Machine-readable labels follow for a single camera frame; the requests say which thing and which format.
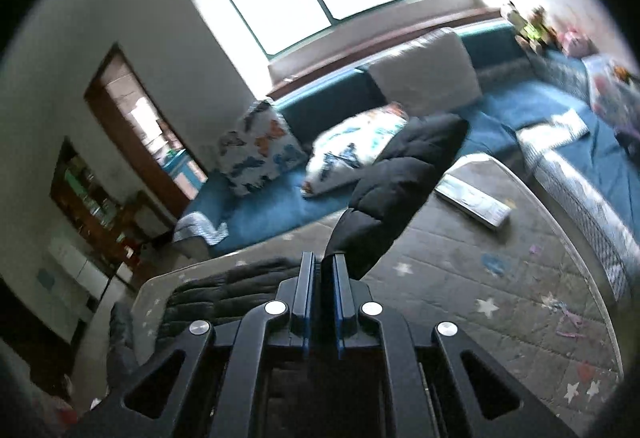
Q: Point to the white quilted bumper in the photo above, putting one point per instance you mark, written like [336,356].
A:
[580,198]

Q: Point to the wooden wall shelf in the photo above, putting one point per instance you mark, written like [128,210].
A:
[90,203]

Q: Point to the grey star quilted mat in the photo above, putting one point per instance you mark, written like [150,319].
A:
[475,268]

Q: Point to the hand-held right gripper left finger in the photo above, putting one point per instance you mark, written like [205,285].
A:
[308,298]

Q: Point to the butterfly print pillow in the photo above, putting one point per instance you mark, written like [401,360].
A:
[260,147]

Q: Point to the white flat packet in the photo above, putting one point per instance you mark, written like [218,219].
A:
[475,203]

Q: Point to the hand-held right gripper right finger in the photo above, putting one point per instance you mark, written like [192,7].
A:
[340,298]

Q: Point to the white cabinet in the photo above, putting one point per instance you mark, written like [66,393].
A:
[75,268]

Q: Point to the grey square cushion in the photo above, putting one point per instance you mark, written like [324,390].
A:
[425,72]

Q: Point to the white printed pillow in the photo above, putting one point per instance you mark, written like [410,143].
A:
[345,147]

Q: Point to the black puffer jacket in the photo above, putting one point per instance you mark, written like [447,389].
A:
[400,178]

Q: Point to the teal wall sticker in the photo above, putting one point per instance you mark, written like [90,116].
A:
[46,278]

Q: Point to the colourful printed blanket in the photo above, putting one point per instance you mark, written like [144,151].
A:
[612,92]

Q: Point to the striped grey towel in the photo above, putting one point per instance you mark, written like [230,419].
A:
[200,230]

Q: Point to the stuffed toys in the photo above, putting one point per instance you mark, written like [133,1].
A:
[532,25]

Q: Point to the blue sofa bed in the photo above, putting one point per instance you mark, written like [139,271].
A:
[280,213]

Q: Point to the brown wooden door frame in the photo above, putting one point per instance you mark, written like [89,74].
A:
[145,127]

